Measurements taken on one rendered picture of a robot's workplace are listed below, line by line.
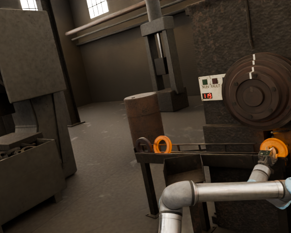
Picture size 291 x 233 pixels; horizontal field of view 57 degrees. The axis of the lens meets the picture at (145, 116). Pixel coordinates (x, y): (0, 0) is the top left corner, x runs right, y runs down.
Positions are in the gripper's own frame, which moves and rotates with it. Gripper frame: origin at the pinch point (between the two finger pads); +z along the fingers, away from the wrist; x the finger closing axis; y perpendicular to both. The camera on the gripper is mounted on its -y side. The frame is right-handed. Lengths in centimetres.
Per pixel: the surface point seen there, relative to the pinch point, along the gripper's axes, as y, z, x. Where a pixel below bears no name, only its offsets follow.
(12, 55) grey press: 106, 7, 261
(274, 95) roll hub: 37.6, 1.7, -7.3
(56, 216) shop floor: -56, -71, 214
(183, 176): -7, -27, 54
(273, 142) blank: 4.6, 2.2, -0.6
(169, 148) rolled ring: -7, 1, 84
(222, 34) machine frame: 67, 36, 29
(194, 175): -8, -24, 47
